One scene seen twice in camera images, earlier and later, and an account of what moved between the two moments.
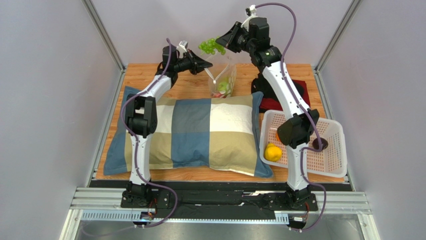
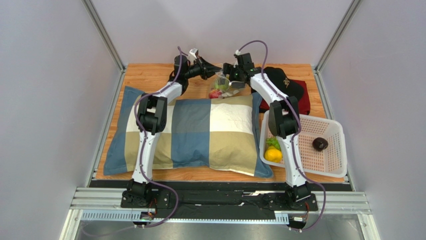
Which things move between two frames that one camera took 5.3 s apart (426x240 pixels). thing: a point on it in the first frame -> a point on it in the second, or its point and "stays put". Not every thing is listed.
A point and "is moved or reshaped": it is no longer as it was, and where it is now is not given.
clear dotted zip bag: [223, 86] is moved or reshaped
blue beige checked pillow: [224, 135] stays put
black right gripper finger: [227, 38] -> [227, 69]
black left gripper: [197, 64] -> [207, 69]
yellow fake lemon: [273, 153] stays put
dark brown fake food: [315, 143] stays put
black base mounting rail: [279, 200] stays put
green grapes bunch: [210, 46] -> [273, 141]
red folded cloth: [266, 103] stays put
